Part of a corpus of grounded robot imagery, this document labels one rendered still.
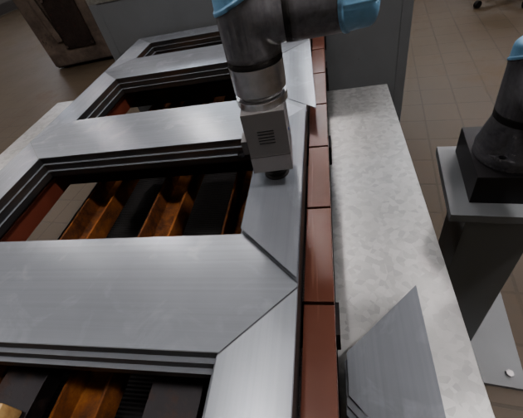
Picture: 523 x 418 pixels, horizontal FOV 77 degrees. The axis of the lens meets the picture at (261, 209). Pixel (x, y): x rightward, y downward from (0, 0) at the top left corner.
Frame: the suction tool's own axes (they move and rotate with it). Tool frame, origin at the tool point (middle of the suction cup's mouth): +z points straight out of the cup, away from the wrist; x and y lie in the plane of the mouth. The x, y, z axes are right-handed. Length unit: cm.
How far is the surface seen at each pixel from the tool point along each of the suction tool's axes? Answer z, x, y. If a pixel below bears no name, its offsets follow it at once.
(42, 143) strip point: 0, -62, -25
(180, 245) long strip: -0.3, -15.2, 14.2
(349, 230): 18.0, 12.5, -1.3
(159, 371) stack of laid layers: 2.9, -15.2, 31.5
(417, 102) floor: 86, 81, -167
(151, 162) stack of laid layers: 2.9, -30.1, -14.6
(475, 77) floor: 86, 126, -189
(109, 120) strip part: 0, -46, -32
